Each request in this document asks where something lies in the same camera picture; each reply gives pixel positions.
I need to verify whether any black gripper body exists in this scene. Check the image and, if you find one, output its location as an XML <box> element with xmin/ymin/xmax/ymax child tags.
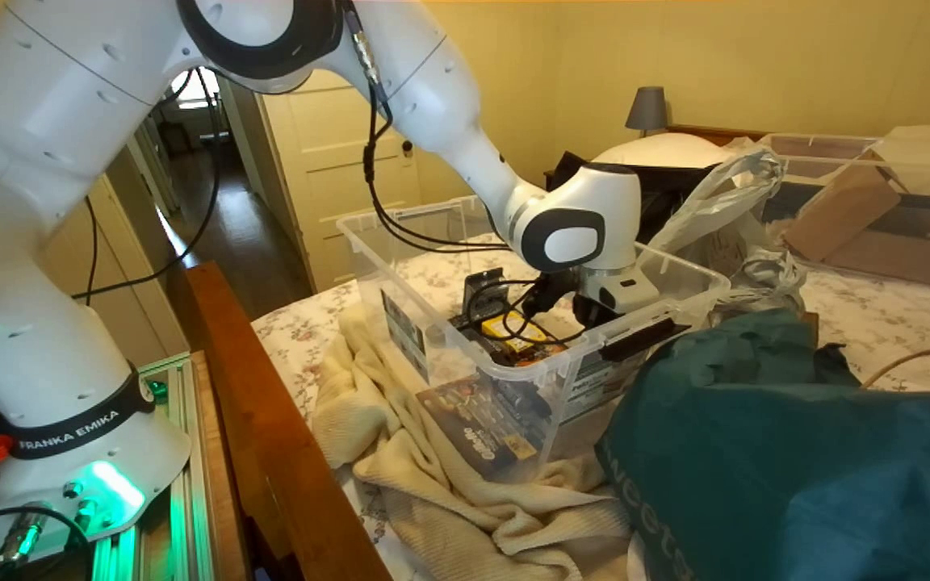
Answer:
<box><xmin>560</xmin><ymin>276</ymin><xmax>628</xmax><ymax>331</ymax></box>

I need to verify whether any orange yellow cardboard box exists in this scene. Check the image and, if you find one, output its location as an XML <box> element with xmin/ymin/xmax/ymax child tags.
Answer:
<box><xmin>482</xmin><ymin>316</ymin><xmax>538</xmax><ymax>353</ymax></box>

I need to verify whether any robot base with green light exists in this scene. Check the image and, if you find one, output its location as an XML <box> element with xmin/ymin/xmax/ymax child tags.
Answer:
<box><xmin>0</xmin><ymin>427</ymin><xmax>197</xmax><ymax>573</ymax></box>

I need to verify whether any clear plastic storage container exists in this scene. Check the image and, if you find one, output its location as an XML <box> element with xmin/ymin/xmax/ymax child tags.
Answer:
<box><xmin>331</xmin><ymin>197</ymin><xmax>733</xmax><ymax>476</ymax></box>

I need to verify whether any grey Gillette box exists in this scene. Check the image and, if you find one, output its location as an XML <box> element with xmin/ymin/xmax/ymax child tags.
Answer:
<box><xmin>412</xmin><ymin>368</ymin><xmax>559</xmax><ymax>484</ymax></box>

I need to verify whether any brown cardboard box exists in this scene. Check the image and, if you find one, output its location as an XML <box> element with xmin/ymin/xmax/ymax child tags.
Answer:
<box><xmin>782</xmin><ymin>159</ymin><xmax>930</xmax><ymax>296</ymax></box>

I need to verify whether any clear storage bin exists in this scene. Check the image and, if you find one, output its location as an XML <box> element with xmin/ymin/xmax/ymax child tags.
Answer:
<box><xmin>755</xmin><ymin>130</ymin><xmax>885</xmax><ymax>188</ymax></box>

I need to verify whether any black cosmetic tube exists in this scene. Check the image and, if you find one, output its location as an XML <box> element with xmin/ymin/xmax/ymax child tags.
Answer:
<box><xmin>459</xmin><ymin>266</ymin><xmax>513</xmax><ymax>328</ymax></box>

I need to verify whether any silver plastic bag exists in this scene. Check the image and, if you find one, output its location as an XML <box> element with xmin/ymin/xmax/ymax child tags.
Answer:
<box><xmin>649</xmin><ymin>141</ymin><xmax>789</xmax><ymax>258</ymax></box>

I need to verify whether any crumpled grey plastic bag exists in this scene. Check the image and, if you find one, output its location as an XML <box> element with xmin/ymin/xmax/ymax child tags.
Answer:
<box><xmin>729</xmin><ymin>243</ymin><xmax>812</xmax><ymax>316</ymax></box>

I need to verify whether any grey table lamp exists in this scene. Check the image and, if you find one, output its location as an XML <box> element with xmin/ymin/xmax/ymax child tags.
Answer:
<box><xmin>622</xmin><ymin>84</ymin><xmax>675</xmax><ymax>139</ymax></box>

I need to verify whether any cream towel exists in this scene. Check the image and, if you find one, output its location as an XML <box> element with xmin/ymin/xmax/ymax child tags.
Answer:
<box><xmin>302</xmin><ymin>304</ymin><xmax>642</xmax><ymax>581</ymax></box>

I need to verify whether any teal fabric bag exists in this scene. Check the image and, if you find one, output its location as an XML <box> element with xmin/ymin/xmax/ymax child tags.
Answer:
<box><xmin>592</xmin><ymin>304</ymin><xmax>930</xmax><ymax>581</ymax></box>

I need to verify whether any white door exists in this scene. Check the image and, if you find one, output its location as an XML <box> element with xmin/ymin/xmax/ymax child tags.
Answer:
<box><xmin>255</xmin><ymin>64</ymin><xmax>427</xmax><ymax>296</ymax></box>

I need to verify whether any floral bedsheet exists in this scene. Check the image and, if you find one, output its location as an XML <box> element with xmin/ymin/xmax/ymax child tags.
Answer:
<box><xmin>251</xmin><ymin>229</ymin><xmax>930</xmax><ymax>581</ymax></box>

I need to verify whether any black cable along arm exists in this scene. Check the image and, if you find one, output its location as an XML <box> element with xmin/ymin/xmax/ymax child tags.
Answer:
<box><xmin>335</xmin><ymin>0</ymin><xmax>513</xmax><ymax>258</ymax></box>

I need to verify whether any black cable at base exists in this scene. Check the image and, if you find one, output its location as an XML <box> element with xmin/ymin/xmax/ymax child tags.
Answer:
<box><xmin>68</xmin><ymin>61</ymin><xmax>229</xmax><ymax>306</ymax></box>

